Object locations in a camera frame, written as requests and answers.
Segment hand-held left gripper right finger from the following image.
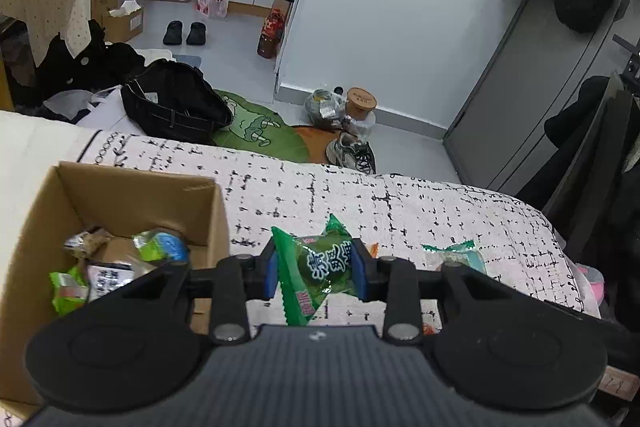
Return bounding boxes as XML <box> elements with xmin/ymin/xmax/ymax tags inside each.
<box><xmin>349</xmin><ymin>237</ymin><xmax>543</xmax><ymax>344</ymax></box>

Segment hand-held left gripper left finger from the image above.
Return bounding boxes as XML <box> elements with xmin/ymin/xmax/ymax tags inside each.
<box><xmin>89</xmin><ymin>236</ymin><xmax>277</xmax><ymax>344</ymax></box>

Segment dark green snack packet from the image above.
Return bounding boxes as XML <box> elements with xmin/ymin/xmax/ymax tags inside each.
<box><xmin>271</xmin><ymin>213</ymin><xmax>357</xmax><ymax>328</ymax></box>

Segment teal clear snack packet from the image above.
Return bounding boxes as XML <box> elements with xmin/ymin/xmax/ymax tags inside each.
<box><xmin>421</xmin><ymin>241</ymin><xmax>488</xmax><ymax>277</ymax></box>

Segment small blue snack packet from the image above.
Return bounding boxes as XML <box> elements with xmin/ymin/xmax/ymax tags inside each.
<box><xmin>131</xmin><ymin>229</ymin><xmax>192</xmax><ymax>264</ymax></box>

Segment white black-print snack packet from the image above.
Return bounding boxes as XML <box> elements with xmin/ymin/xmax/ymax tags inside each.
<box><xmin>85</xmin><ymin>259</ymin><xmax>152</xmax><ymax>303</ymax></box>

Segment small silver snack packet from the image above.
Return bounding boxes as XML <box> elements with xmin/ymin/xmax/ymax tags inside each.
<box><xmin>63</xmin><ymin>228</ymin><xmax>115</xmax><ymax>261</ymax></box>

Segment bright green snack packet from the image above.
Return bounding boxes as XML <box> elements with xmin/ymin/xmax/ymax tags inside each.
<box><xmin>48</xmin><ymin>267</ymin><xmax>91</xmax><ymax>318</ymax></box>

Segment white black-patterned blanket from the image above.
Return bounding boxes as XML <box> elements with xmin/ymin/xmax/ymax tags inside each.
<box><xmin>77</xmin><ymin>129</ymin><xmax>603</xmax><ymax>333</ymax></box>

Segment grey sneakers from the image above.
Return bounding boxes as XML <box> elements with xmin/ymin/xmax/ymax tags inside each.
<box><xmin>325</xmin><ymin>132</ymin><xmax>377</xmax><ymax>175</ymax></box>

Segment green printed floor mat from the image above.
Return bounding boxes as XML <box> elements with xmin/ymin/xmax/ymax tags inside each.
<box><xmin>210</xmin><ymin>89</ymin><xmax>313</xmax><ymax>164</ymax></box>

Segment clear plastic trash bag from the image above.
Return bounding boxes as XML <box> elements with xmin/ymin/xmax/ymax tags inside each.
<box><xmin>305</xmin><ymin>86</ymin><xmax>348</xmax><ymax>130</ymax></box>

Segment brown round tub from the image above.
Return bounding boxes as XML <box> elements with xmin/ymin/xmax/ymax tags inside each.
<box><xmin>345</xmin><ymin>87</ymin><xmax>377</xmax><ymax>122</ymax></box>

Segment black bag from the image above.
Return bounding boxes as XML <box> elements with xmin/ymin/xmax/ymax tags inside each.
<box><xmin>120</xmin><ymin>59</ymin><xmax>235</xmax><ymax>146</ymax></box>

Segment pink soft item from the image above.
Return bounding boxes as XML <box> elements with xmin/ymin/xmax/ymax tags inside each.
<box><xmin>572</xmin><ymin>262</ymin><xmax>606</xmax><ymax>308</ymax></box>

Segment grey door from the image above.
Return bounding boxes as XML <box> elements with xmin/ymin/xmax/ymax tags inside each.
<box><xmin>442</xmin><ymin>0</ymin><xmax>640</xmax><ymax>198</ymax></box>

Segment black hanging coat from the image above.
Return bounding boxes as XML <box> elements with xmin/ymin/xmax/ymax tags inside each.
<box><xmin>515</xmin><ymin>76</ymin><xmax>640</xmax><ymax>323</ymax></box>

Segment white bedsheet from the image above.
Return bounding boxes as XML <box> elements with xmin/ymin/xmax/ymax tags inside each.
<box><xmin>0</xmin><ymin>109</ymin><xmax>101</xmax><ymax>253</ymax></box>

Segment black clothes pile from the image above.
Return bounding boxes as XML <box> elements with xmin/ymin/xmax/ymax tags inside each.
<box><xmin>35</xmin><ymin>19</ymin><xmax>146</xmax><ymax>102</ymax></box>

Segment pack of water bottles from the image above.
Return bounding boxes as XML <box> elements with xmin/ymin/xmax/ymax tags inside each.
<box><xmin>195</xmin><ymin>0</ymin><xmax>231</xmax><ymax>18</ymax></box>

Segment small cardboard box with tissue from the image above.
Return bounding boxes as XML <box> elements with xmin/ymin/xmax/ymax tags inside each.
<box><xmin>101</xmin><ymin>0</ymin><xmax>145</xmax><ymax>44</ymax></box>

